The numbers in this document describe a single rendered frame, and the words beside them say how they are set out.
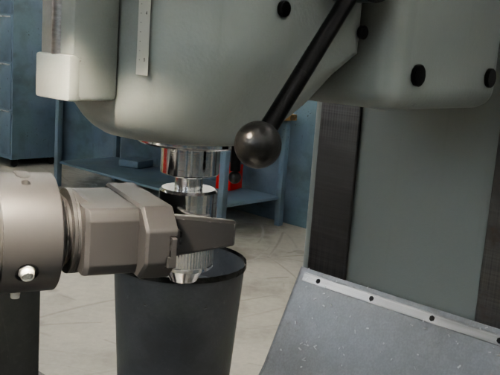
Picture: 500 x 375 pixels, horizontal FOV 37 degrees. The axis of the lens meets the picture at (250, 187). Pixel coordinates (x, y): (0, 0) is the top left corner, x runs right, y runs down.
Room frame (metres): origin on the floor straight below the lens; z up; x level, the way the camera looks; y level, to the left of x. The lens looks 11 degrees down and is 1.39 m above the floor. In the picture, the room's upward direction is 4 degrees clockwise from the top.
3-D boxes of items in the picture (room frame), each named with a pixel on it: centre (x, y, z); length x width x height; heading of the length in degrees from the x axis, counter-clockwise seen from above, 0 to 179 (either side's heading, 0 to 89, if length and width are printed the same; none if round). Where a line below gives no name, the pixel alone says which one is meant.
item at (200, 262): (0.60, 0.05, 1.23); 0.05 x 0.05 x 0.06
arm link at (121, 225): (0.56, 0.13, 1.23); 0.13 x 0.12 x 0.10; 28
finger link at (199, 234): (0.57, 0.04, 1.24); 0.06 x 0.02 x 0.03; 118
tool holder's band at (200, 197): (0.60, 0.05, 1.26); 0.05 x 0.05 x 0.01
